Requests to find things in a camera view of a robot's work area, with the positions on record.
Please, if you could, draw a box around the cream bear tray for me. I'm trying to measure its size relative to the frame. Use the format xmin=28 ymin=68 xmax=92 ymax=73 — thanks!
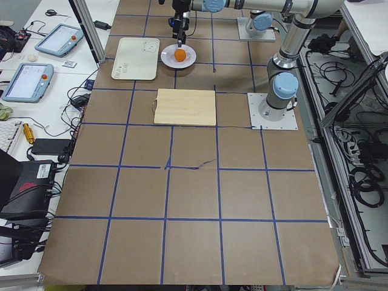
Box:
xmin=111 ymin=38 xmax=160 ymax=81

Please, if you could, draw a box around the near blue teach pendant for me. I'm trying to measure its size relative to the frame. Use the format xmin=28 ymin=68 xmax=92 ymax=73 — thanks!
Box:
xmin=1 ymin=63 xmax=54 ymax=103

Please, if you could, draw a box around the aluminium frame post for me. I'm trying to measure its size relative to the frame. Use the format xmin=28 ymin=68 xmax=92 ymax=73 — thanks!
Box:
xmin=69 ymin=0 xmax=106 ymax=64

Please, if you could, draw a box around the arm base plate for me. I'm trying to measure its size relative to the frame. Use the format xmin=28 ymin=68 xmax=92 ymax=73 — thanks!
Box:
xmin=247 ymin=93 xmax=298 ymax=130
xmin=236 ymin=16 xmax=277 ymax=41

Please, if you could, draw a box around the orange fruit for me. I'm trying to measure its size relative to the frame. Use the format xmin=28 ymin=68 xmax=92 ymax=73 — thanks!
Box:
xmin=174 ymin=48 xmax=187 ymax=62

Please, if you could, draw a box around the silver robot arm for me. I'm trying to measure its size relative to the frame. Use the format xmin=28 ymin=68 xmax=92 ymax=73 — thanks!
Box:
xmin=246 ymin=10 xmax=279 ymax=35
xmin=172 ymin=0 xmax=344 ymax=72

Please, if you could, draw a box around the bamboo cutting board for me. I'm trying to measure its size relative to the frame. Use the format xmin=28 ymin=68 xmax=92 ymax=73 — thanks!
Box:
xmin=154 ymin=89 xmax=216 ymax=126

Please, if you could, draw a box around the far blue teach pendant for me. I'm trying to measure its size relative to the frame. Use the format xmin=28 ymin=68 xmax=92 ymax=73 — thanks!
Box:
xmin=35 ymin=24 xmax=84 ymax=57

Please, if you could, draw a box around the black power adapter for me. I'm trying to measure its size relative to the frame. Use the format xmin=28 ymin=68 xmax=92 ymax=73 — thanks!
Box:
xmin=27 ymin=138 xmax=72 ymax=161

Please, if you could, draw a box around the white keyboard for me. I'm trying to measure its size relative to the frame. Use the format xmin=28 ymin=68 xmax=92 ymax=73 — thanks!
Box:
xmin=0 ymin=120 xmax=22 ymax=154

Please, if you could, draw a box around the gold cylinder part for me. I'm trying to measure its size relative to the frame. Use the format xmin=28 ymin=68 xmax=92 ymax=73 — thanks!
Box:
xmin=23 ymin=123 xmax=35 ymax=144

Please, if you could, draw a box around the black electronics box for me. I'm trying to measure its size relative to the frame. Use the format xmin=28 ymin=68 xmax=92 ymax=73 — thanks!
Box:
xmin=1 ymin=160 xmax=56 ymax=221

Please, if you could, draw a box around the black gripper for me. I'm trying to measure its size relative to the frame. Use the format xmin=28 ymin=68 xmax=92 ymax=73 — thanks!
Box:
xmin=171 ymin=0 xmax=191 ymax=48

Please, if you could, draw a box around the blue teach pendant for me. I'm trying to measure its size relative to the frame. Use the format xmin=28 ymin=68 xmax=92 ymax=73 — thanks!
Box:
xmin=1 ymin=63 xmax=54 ymax=103
xmin=35 ymin=24 xmax=84 ymax=57

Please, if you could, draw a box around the white round plate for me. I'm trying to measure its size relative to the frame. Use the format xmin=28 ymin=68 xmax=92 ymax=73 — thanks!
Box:
xmin=161 ymin=44 xmax=196 ymax=69

